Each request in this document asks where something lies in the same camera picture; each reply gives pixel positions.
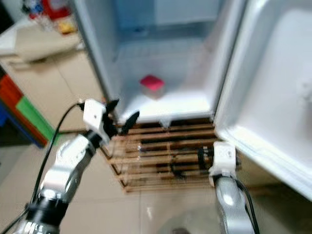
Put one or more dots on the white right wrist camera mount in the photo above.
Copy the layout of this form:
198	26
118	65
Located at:
223	157

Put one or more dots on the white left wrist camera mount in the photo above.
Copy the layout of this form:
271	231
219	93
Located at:
93	119

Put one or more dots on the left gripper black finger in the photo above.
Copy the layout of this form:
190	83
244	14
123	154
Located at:
111	108
129	123

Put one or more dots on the green flat board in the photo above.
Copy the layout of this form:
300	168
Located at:
34	119

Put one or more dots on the wooden wine rack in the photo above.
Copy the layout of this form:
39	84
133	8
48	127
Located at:
165	163

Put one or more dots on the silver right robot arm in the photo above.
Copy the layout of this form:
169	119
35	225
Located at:
231	204

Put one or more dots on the pink-lidded clear food container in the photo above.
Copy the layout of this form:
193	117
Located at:
151	84

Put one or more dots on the red coffee machine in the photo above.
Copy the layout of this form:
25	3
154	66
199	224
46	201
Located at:
56	7

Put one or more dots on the grey mini fridge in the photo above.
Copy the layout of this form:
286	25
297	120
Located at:
170	53

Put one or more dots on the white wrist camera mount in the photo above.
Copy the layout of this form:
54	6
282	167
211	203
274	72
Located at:
223	157
93	119

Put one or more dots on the beige cloth mat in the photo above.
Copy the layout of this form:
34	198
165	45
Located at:
44	43

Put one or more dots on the yellow snack packet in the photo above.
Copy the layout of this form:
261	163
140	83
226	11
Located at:
68	27

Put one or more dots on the beige kitchen cabinet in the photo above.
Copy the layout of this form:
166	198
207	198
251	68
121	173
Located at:
63	87

